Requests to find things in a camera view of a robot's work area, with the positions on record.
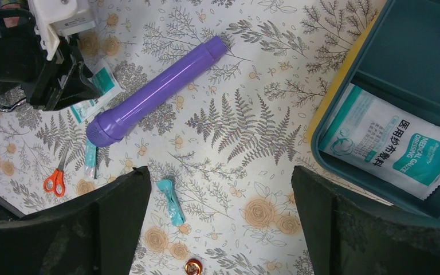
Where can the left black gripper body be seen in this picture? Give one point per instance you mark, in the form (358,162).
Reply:
(23,61)

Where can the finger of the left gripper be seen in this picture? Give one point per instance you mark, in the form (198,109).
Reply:
(60,82)

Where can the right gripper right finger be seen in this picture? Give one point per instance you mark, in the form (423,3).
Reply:
(348,233)

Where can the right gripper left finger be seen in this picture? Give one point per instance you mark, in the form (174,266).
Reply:
(96,233)

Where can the gauze dressing packet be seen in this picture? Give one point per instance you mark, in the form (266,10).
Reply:
(104,87)
(385,141)

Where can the teal packet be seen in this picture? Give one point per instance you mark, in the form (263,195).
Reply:
(90,160)
(166,187)

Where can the teal divided tray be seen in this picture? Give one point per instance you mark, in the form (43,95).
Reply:
(399,62)

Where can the black poker chip case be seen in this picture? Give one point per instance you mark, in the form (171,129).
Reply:
(11,97)

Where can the purple flashlight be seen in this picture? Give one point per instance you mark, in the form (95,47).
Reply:
(112,125)

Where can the yellow plastic box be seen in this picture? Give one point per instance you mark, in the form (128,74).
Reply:
(337,81)

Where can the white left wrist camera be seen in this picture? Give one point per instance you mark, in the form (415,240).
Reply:
(57,18)

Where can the orange handled scissors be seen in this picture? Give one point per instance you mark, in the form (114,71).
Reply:
(55,182)

